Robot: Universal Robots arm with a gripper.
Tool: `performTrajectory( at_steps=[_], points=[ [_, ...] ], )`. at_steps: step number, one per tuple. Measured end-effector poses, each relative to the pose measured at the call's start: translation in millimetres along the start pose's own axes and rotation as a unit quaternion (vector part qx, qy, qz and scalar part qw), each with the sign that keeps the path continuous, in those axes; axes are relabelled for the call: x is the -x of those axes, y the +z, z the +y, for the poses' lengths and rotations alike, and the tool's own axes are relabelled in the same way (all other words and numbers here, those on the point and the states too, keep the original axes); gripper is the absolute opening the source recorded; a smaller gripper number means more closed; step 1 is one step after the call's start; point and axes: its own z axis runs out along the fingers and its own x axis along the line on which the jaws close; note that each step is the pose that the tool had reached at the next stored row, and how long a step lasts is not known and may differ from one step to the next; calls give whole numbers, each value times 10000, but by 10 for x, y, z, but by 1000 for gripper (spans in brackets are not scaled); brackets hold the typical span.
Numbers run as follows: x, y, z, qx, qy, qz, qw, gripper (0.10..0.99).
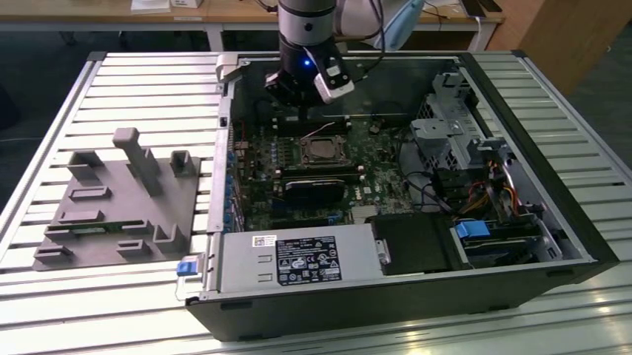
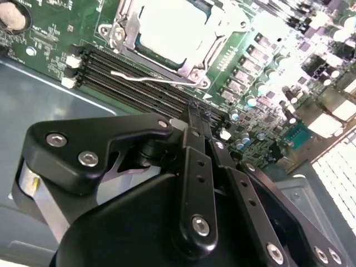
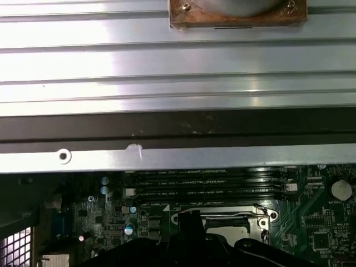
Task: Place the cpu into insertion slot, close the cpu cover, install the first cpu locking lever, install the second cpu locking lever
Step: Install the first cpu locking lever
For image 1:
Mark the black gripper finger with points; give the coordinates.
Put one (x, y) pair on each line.
(278, 86)

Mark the silver CPU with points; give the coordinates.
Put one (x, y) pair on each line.
(323, 149)

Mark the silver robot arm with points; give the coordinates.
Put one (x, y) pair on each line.
(306, 22)

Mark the round silver coin battery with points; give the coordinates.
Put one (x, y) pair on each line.
(374, 128)

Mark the small white box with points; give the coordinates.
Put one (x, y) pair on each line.
(186, 3)

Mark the black graphics card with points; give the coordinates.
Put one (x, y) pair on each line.
(315, 192)

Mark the perforated metal drive cage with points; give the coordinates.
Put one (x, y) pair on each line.
(434, 127)

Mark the large white box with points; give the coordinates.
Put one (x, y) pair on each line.
(150, 5)

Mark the green motherboard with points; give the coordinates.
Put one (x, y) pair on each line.
(385, 185)

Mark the small silver heat sink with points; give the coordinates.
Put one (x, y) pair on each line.
(362, 214)

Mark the flat black device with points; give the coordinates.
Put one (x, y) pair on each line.
(476, 7)

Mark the wooden desk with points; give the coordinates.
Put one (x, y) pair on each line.
(99, 18)

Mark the grey parts rack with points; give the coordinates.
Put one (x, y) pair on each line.
(118, 207)

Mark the silver power supply with label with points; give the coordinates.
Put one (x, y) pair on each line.
(237, 266)

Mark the black plastic shroud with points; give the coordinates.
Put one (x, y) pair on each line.
(409, 244)

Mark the blue plastic latch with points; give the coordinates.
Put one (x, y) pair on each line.
(186, 268)

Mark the green RAM stick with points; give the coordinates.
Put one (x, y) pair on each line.
(88, 230)

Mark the blue disk carrier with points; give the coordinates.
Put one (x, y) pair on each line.
(472, 231)

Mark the wooden cabinet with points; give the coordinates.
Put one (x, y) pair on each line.
(568, 37)

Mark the black disk drive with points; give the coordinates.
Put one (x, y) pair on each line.
(493, 251)

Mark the black PC case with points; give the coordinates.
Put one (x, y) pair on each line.
(345, 314)

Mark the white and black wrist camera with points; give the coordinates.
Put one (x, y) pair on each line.
(335, 83)

